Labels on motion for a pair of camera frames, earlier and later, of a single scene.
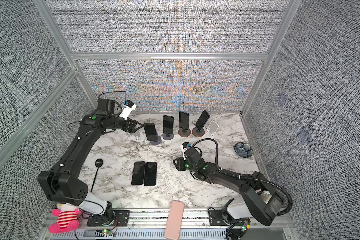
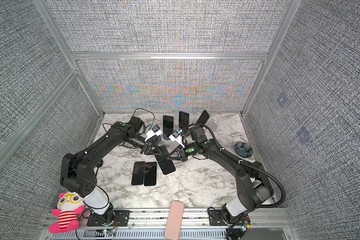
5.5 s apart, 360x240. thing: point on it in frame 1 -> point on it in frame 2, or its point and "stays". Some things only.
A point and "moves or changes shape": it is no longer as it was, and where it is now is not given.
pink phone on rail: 174,221 stays
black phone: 138,173 stays
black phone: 168,124 stays
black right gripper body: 182,164 -> 183,155
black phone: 150,131 moves or changes shape
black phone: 150,178 stays
